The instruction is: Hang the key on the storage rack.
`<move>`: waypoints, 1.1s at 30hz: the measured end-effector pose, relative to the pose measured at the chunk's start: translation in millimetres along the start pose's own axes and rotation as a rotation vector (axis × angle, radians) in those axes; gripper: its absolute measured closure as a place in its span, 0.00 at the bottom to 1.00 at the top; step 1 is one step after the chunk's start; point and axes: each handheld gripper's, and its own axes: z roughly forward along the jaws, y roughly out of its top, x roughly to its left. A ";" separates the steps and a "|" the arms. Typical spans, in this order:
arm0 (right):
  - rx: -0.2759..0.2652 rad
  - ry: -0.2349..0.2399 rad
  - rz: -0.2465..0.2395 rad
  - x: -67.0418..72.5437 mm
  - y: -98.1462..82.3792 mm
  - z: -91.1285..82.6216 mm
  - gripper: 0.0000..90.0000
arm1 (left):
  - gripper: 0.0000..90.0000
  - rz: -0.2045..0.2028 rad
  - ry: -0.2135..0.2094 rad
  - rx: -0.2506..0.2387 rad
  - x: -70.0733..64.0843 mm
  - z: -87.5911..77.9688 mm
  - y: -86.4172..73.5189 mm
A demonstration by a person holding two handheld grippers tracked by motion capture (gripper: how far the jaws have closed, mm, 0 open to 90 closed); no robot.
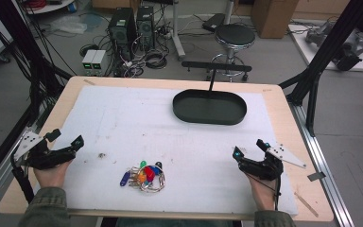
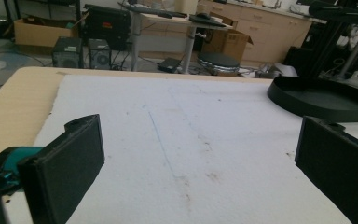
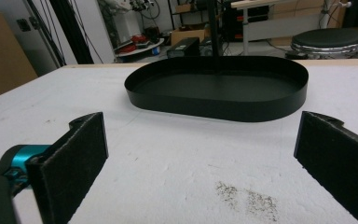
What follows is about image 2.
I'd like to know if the white felt mat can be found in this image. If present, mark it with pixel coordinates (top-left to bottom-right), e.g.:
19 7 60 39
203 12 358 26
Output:
3 74 358 224

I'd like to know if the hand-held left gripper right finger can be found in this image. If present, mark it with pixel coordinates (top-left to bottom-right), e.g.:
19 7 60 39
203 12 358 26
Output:
294 115 358 224

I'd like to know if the large cardboard box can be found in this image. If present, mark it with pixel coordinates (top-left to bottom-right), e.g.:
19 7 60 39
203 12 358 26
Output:
200 20 254 63

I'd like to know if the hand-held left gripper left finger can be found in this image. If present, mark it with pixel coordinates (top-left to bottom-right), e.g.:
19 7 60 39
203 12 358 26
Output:
17 113 105 224

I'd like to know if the grey computer tower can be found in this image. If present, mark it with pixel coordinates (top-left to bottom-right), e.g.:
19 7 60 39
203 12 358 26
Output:
88 38 112 70

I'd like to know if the wooden cabinet row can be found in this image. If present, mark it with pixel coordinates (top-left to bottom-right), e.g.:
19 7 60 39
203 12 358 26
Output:
195 0 313 64

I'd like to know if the black laptop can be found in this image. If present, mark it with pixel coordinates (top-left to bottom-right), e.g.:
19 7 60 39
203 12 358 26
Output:
188 14 227 28

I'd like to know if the black computer tower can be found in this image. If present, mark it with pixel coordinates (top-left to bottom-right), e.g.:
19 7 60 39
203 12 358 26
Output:
51 36 84 69

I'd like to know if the grey metal stand pole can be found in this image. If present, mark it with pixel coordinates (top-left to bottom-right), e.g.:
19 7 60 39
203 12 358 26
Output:
338 25 358 78

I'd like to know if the open cardboard box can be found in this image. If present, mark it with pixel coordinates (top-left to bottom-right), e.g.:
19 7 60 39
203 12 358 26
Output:
13 12 90 49

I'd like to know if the round black stool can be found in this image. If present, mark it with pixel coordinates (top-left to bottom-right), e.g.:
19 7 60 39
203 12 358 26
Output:
197 51 241 76

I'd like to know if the black equipment case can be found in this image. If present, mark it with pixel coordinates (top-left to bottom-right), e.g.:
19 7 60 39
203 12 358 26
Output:
83 3 132 51

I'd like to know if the black keyboard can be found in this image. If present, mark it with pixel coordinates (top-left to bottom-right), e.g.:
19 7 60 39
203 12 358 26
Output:
121 3 188 19

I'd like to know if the white-legged desk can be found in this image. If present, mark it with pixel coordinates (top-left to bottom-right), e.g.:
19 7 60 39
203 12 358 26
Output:
117 2 233 75

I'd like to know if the black power adapter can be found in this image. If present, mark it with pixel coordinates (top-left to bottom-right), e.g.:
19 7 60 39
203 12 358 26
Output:
157 57 182 74

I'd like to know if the black metal stand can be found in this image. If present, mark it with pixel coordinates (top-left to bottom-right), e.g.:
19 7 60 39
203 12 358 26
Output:
283 0 358 79

